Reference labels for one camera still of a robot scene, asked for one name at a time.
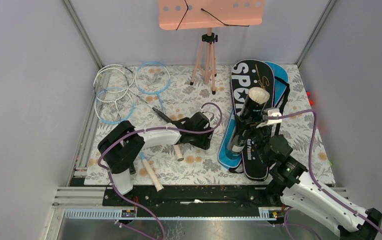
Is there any blue racket white grip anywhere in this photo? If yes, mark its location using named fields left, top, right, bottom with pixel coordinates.
left=134, top=61, right=185, bottom=163

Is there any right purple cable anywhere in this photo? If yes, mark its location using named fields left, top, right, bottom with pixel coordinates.
left=265, top=109, right=382, bottom=240

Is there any white racket black grip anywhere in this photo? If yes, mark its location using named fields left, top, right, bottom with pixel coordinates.
left=93, top=67, right=178, bottom=125

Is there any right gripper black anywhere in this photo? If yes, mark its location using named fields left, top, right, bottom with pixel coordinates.
left=234, top=112, right=272, bottom=165

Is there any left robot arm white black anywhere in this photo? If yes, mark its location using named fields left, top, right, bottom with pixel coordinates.
left=98, top=112, right=214, bottom=206

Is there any blue racket lower left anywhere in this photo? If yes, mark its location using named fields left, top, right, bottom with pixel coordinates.
left=94, top=87, right=165, bottom=193

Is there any floral table mat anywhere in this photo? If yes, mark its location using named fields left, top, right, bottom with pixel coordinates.
left=84, top=63, right=335, bottom=186

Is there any pink music stand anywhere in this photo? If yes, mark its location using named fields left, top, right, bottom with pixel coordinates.
left=158, top=0, right=266, bottom=94

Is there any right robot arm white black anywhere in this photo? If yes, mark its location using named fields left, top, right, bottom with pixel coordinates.
left=235, top=116, right=382, bottom=240

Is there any black sport racket bag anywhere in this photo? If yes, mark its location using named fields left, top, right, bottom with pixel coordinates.
left=225, top=59, right=275, bottom=182

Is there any black shuttlecock tube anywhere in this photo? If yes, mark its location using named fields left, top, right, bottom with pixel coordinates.
left=226, top=87, right=270, bottom=159

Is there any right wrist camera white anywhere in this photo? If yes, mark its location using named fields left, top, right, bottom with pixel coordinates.
left=256, top=107, right=282, bottom=128

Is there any blue racket bag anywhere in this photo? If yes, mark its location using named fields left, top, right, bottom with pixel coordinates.
left=218, top=59, right=289, bottom=173

